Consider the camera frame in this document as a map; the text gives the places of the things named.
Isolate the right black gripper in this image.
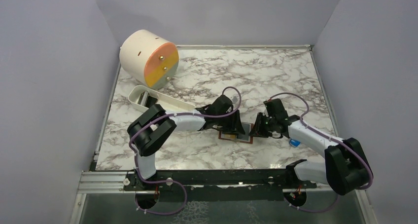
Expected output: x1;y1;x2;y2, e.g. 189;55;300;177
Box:
249;112;276;138

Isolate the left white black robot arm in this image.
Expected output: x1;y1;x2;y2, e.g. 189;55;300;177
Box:
127;95;245;190

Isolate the round cream drawer cabinet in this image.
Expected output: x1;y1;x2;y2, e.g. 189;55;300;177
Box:
119;30;179;90

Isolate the small blue object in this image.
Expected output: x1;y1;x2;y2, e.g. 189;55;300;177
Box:
289;139;301;148

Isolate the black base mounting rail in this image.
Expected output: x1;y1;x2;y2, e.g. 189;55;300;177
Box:
123;169;317;202

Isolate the stack of cards in tray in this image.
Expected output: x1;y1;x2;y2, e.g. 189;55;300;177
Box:
137;91;158;108

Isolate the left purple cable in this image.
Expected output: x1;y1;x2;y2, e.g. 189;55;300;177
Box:
128;86;243;216

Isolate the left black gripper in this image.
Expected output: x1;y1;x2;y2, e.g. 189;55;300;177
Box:
215;109;244;136

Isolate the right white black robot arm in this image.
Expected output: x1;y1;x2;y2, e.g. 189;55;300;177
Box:
250;99;374;195

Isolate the white rectangular plastic tray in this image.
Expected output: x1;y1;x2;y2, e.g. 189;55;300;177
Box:
128;85;195;112

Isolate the brown leather card holder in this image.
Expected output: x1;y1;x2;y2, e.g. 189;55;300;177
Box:
218;122;253;144

